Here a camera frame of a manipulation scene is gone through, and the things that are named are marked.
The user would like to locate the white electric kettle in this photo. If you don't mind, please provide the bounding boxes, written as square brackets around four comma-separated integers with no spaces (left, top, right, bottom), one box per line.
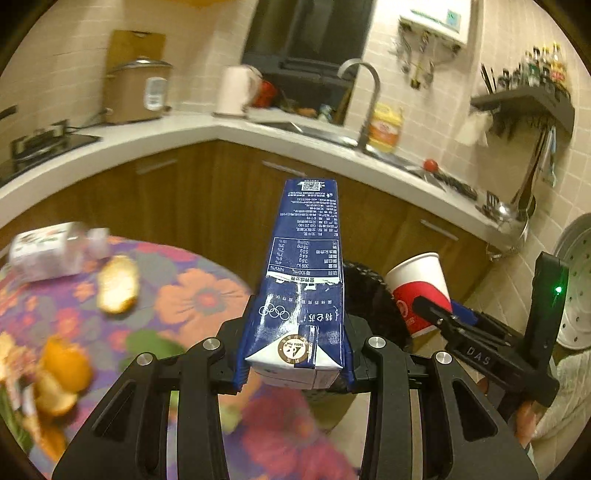
[213,65,263,116]

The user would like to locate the dark window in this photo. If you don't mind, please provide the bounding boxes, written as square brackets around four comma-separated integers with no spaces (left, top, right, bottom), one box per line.
[242,0,375,86]

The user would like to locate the yellow dish soap bottle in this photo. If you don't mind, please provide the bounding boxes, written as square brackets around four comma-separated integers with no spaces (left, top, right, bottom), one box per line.
[367,102,404,155]

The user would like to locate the clear plastic bottle white label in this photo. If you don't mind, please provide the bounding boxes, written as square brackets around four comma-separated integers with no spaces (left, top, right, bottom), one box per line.
[8,222,112,281]

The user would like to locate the red container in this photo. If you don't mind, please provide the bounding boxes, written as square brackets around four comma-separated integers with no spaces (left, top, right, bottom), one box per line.
[254,79,278,108]

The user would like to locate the white perforated tray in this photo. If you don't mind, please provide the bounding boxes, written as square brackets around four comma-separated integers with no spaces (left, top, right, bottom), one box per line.
[551,213,591,354]

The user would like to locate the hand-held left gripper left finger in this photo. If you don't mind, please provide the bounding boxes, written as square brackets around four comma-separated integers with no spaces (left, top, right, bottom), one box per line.
[52,295,256,480]

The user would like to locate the white water heater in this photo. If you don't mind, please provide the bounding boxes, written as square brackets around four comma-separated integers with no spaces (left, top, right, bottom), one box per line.
[399,0,472,47]

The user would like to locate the metal cabinet handle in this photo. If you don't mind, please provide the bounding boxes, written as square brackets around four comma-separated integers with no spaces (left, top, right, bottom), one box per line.
[420,219,460,241]
[261,161,308,177]
[135,159,177,174]

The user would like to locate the wooden cutting board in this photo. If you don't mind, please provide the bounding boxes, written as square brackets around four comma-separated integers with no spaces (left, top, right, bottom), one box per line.
[107,30,166,79]

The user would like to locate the red and white paper cup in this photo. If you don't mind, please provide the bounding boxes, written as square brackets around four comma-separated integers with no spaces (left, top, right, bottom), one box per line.
[385,252,453,339]

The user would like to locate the metal faucet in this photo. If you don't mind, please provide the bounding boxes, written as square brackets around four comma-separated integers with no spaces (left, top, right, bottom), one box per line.
[338,59,382,153]

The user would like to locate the metal sink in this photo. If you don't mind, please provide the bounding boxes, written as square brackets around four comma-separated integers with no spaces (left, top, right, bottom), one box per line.
[249,117,416,168]

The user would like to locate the brown rice cooker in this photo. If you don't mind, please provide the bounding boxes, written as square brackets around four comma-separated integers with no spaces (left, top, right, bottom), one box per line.
[102,56,174,125]

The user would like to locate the metal ladle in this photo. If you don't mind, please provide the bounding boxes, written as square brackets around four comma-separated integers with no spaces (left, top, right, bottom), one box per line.
[494,131,539,222]

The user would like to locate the bin with black bag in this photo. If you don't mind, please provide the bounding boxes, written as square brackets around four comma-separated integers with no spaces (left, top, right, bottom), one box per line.
[344,262,414,352]

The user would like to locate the black ribbed mat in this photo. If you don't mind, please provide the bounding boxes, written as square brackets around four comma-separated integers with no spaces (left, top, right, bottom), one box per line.
[431,171,478,200]

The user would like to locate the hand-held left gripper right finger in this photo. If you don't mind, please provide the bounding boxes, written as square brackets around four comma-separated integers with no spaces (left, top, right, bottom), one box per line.
[339,314,541,480]

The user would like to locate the person's right forearm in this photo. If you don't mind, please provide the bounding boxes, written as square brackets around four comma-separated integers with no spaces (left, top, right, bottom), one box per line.
[531,351,591,457]

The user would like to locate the floral tablecloth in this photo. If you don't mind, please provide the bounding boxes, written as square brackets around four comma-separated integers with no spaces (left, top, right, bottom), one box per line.
[0,235,361,480]

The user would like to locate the black gas stove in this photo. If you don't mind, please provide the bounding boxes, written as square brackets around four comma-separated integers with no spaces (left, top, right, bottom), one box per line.
[0,121,102,185]

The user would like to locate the white plastic bag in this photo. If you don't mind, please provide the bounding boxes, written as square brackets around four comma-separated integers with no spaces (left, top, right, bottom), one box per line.
[457,111,490,147]

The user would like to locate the blue and white milk carton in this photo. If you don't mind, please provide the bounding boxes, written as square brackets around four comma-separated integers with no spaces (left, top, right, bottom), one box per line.
[235,178,356,393]

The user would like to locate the row of condiment bottles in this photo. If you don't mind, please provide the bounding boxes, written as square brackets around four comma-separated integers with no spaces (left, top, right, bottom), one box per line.
[501,44,568,88]

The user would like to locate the dark wall shelf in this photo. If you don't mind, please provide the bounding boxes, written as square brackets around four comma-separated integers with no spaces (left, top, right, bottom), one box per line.
[470,85,575,137]

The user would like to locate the orange peel with pale inside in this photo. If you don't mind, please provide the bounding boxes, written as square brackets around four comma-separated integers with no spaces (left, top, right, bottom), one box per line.
[97,255,140,317]

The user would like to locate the person's right hand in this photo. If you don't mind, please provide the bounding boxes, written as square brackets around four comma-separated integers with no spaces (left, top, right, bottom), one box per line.
[515,401,539,450]

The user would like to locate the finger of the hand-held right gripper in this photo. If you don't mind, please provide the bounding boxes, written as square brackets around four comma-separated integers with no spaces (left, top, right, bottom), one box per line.
[450,300,525,344]
[412,295,464,343]

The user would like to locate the wooden kitchen cabinets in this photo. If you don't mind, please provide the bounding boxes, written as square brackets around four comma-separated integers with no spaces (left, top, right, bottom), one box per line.
[0,141,495,296]

